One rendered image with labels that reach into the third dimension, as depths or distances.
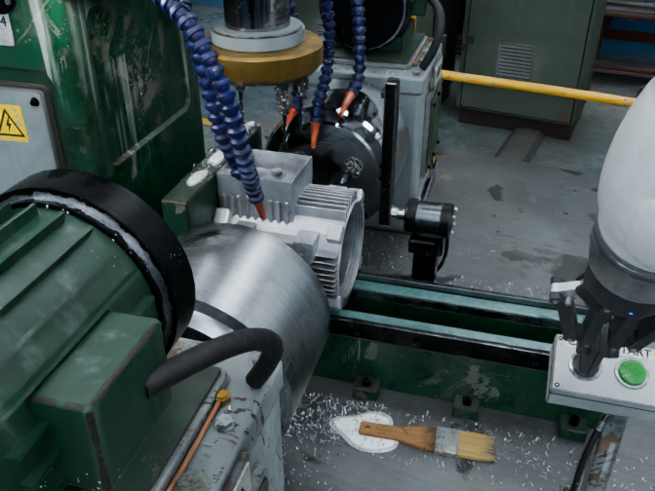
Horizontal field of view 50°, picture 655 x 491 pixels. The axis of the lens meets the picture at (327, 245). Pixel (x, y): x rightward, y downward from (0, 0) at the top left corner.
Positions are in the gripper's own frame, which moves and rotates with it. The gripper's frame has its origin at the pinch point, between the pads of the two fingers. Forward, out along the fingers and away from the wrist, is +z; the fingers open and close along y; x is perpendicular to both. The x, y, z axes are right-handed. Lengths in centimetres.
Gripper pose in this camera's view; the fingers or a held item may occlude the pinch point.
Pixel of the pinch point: (593, 350)
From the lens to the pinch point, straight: 82.4
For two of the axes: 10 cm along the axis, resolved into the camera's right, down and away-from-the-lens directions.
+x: -2.3, 8.5, -4.7
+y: -9.6, -1.4, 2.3
